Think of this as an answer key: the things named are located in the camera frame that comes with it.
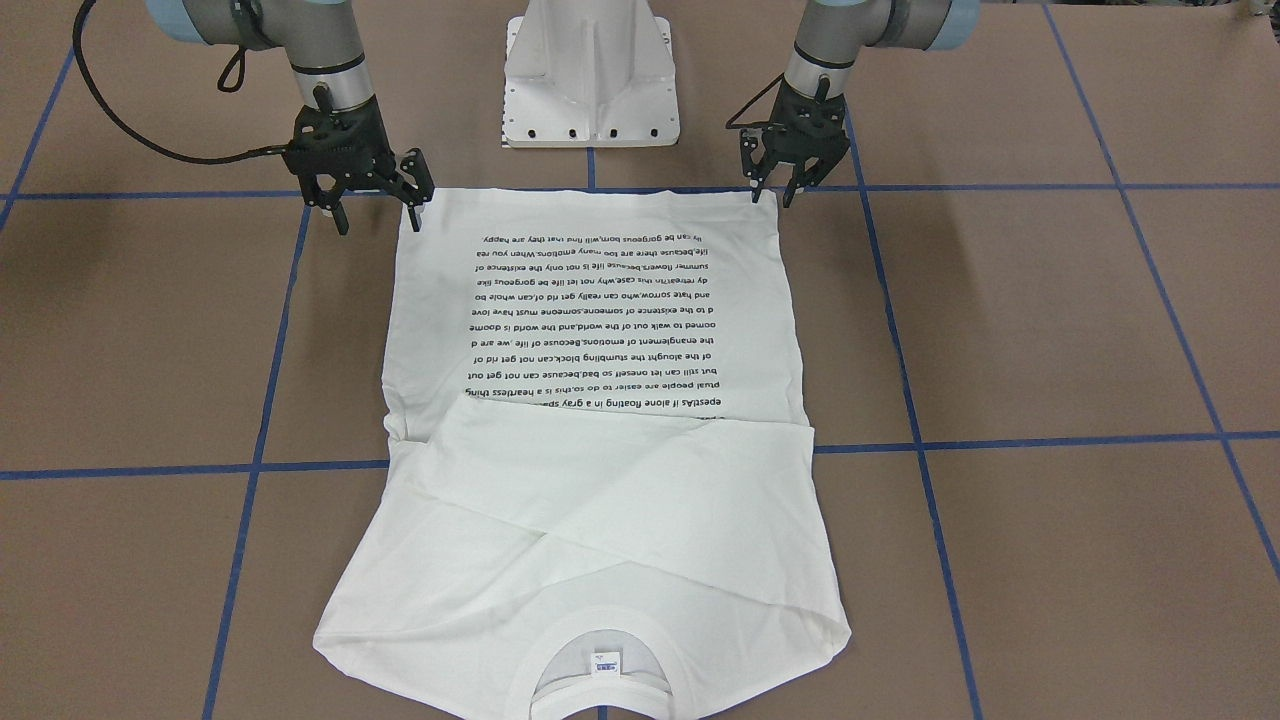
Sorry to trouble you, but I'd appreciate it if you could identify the thin black cable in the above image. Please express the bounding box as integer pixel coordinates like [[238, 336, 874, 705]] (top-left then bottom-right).
[[72, 0, 301, 165]]

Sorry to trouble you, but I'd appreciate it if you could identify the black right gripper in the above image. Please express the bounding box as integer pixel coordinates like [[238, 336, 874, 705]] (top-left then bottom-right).
[[283, 97, 435, 236]]

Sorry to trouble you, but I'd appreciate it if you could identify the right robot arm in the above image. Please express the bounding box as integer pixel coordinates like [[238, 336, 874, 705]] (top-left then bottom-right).
[[147, 1, 434, 233]]

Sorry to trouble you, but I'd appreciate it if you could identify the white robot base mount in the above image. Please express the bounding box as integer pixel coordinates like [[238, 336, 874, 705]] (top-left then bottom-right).
[[502, 1, 680, 149]]

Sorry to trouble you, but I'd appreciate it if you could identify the white printed t-shirt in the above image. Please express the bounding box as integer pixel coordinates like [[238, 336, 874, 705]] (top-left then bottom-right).
[[314, 190, 851, 719]]

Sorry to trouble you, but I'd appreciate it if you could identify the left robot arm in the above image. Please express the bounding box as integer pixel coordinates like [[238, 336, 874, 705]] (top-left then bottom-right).
[[724, 1, 980, 206]]

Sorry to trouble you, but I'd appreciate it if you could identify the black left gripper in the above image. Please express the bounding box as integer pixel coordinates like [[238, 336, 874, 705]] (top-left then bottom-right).
[[740, 78, 850, 208]]

